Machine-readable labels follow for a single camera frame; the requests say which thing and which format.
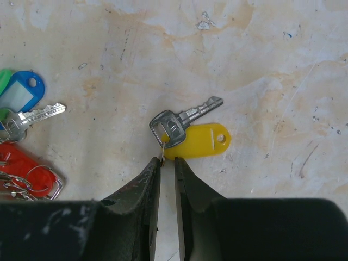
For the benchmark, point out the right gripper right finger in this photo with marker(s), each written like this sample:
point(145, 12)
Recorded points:
point(212, 227)

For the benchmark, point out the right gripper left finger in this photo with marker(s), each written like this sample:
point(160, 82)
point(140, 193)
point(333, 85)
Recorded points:
point(122, 226)

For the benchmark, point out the key with yellow tag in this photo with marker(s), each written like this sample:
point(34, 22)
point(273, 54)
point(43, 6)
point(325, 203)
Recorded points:
point(178, 137)

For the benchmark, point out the red key tag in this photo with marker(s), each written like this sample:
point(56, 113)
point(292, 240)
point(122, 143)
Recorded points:
point(23, 178)

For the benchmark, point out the blue key tag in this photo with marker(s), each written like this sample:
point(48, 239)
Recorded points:
point(24, 90)

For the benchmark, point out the green key tag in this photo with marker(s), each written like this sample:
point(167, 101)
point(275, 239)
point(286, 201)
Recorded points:
point(4, 81)

